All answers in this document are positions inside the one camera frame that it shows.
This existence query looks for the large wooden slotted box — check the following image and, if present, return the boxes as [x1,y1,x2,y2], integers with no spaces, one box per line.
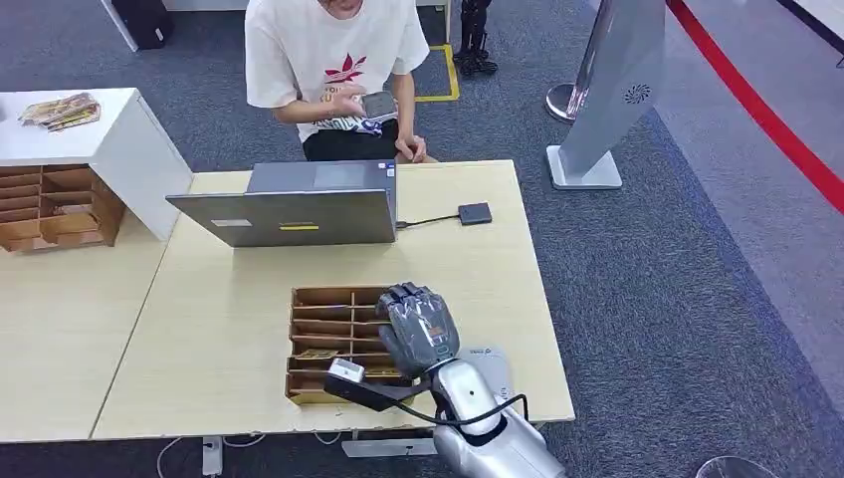
[0,163,127,255]

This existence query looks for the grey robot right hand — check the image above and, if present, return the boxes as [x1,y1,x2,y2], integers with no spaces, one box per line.
[375,282,462,381]

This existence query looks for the grey smartphone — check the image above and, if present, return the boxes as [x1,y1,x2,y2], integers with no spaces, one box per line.
[358,91,400,124]

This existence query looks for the white cabinet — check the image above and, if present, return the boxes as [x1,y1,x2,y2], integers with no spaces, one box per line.
[0,87,194,242]

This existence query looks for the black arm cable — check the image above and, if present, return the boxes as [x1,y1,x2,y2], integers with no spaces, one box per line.
[395,393,530,427]

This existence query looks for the chrome stanchion base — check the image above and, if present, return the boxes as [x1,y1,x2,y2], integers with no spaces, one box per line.
[543,82,591,124]

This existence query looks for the black bag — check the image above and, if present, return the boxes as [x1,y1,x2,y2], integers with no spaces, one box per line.
[110,0,176,52]

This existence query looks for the white table leg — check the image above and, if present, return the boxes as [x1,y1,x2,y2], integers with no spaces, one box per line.
[99,0,139,53]

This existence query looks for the wooden card box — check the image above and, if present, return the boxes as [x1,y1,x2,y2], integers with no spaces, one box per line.
[285,285,420,405]

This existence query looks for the person's left hand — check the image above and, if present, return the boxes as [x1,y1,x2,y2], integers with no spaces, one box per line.
[394,134,429,165]

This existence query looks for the person's right hand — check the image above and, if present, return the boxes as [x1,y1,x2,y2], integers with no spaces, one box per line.
[325,82,370,120]

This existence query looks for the grey laptop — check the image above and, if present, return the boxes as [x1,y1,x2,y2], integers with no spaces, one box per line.
[164,159,399,249]

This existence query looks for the black adapter box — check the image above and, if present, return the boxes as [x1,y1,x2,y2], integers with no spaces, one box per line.
[457,201,494,227]

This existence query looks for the red floor tape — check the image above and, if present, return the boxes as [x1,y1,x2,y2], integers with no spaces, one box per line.
[666,0,844,216]

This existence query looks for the yellow floor tape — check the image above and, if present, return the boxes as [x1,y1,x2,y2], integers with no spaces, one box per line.
[413,43,461,104]

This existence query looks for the black robot legs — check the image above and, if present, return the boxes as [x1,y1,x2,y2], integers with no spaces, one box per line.
[451,0,500,77]

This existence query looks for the black adapter cable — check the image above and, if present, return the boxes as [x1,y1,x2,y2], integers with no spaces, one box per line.
[395,214,461,230]

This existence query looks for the grey kiosk stand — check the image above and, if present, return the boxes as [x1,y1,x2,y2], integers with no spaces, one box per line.
[545,0,667,192]

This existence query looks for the white power strip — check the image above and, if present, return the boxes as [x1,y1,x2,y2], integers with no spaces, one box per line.
[202,435,224,478]

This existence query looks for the clear plastic dome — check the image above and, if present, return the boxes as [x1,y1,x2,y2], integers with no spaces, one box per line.
[695,456,782,478]

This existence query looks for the person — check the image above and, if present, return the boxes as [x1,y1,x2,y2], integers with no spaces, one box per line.
[244,0,437,165]

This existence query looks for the stack of cards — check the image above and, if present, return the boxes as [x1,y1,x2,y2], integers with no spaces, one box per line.
[18,92,103,132]

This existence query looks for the grey desk foot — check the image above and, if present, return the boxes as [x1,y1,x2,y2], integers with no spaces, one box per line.
[341,438,440,459]

